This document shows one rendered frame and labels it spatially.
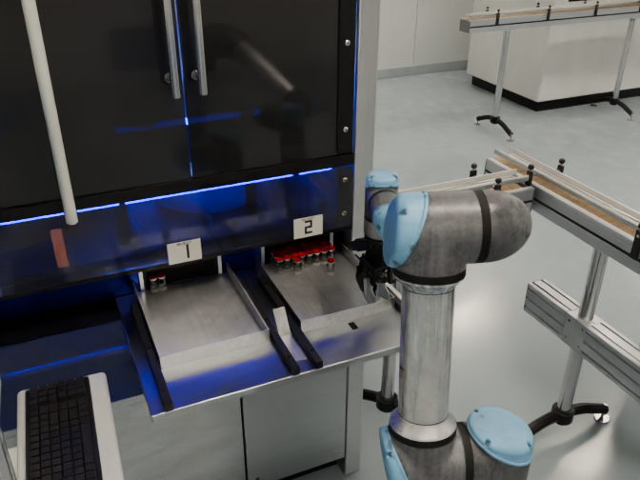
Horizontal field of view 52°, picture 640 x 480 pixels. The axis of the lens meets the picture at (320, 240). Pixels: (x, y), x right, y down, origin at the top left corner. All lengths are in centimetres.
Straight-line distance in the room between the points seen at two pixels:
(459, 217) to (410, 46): 631
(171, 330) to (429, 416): 75
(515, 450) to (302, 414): 110
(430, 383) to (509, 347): 203
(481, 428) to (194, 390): 62
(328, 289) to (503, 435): 74
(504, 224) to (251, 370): 73
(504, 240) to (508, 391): 190
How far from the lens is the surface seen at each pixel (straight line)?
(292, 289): 178
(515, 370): 301
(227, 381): 150
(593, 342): 237
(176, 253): 170
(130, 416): 197
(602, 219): 221
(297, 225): 178
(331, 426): 228
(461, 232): 100
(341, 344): 159
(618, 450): 279
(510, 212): 103
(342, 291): 177
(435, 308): 105
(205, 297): 177
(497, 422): 124
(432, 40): 742
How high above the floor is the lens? 185
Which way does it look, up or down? 29 degrees down
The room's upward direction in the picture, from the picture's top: straight up
